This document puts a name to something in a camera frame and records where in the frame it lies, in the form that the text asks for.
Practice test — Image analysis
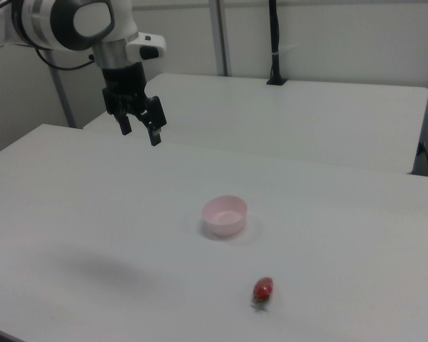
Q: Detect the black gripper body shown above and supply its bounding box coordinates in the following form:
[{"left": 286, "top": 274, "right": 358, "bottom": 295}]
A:
[{"left": 101, "top": 62, "right": 154, "bottom": 115}]

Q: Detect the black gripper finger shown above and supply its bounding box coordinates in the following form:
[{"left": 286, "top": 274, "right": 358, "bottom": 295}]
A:
[
  {"left": 111, "top": 102, "right": 133, "bottom": 136},
  {"left": 136, "top": 95, "right": 168, "bottom": 147}
]

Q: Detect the red strawberry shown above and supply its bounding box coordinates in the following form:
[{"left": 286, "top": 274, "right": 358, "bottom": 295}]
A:
[{"left": 250, "top": 276, "right": 275, "bottom": 308}]

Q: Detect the pink plastic bowl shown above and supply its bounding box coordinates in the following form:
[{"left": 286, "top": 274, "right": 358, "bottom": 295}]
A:
[{"left": 201, "top": 195, "right": 249, "bottom": 239}]

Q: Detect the white side table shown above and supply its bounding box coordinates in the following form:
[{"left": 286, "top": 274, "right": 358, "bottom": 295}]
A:
[{"left": 82, "top": 73, "right": 428, "bottom": 175}]

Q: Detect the grey metal partition post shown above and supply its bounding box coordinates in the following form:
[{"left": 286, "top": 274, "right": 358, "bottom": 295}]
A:
[
  {"left": 49, "top": 66, "right": 76, "bottom": 129},
  {"left": 209, "top": 0, "right": 233, "bottom": 77}
]

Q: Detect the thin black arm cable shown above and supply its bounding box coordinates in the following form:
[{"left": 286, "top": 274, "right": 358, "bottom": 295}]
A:
[{"left": 34, "top": 46, "right": 96, "bottom": 71}]

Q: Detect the black camera pole with base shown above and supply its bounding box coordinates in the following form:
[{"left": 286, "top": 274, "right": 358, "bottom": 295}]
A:
[{"left": 265, "top": 0, "right": 289, "bottom": 86}]

